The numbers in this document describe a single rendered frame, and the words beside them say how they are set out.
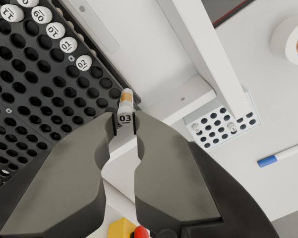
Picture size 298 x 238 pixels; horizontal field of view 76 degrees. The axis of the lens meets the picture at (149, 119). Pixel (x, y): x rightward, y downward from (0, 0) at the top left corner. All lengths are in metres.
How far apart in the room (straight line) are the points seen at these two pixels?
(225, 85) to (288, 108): 0.31
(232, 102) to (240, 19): 0.19
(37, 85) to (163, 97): 0.16
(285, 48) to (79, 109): 0.31
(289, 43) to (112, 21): 0.26
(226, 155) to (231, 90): 0.31
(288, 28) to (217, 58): 0.21
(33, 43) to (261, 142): 0.46
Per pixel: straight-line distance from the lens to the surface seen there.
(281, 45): 0.38
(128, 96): 0.16
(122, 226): 0.45
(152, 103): 0.28
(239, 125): 0.40
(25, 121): 0.25
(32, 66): 0.22
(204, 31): 0.17
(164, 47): 0.26
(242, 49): 0.38
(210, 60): 0.18
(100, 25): 0.25
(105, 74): 0.20
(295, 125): 0.53
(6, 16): 0.20
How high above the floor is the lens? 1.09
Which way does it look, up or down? 59 degrees down
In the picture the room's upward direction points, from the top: 172 degrees clockwise
